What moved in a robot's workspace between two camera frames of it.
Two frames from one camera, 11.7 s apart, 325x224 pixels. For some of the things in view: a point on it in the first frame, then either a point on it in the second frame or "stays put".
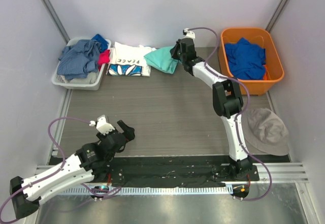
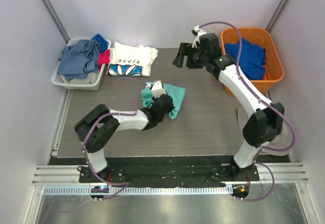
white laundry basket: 61,81 stays put
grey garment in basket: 90,79 stays put
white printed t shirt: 129,60 stays put
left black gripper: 122,135 -> 165,102
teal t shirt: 161,59 -> 176,94
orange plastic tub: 260,37 stays put
